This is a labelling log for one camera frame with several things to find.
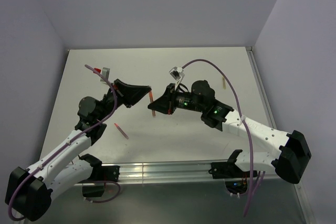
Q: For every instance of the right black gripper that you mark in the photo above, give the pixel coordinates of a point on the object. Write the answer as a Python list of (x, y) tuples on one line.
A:
[(166, 103)]

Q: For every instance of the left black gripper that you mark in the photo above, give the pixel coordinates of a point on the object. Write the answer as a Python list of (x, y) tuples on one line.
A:
[(129, 95)]

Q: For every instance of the red pen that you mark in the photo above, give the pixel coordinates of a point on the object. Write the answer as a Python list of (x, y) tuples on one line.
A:
[(121, 131)]

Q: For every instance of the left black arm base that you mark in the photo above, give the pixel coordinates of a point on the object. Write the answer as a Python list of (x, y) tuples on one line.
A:
[(95, 186)]

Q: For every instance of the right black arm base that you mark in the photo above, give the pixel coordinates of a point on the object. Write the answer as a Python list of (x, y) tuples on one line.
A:
[(228, 170)]

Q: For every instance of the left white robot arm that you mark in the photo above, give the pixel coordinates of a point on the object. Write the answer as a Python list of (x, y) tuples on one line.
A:
[(31, 190)]

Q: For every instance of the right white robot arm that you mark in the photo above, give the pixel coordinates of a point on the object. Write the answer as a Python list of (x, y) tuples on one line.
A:
[(286, 154)]

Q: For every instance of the yellow pen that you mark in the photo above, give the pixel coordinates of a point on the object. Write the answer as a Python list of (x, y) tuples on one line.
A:
[(224, 83)]

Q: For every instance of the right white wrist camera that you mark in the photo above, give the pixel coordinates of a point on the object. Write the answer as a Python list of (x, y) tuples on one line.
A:
[(178, 74)]

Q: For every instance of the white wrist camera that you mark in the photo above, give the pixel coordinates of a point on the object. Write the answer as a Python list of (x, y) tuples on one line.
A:
[(178, 74), (105, 73)]

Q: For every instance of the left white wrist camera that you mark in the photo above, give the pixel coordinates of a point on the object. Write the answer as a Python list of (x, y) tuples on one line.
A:
[(105, 73)]

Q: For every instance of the aluminium rail frame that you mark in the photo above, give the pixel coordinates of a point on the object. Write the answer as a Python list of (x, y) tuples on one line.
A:
[(165, 135)]

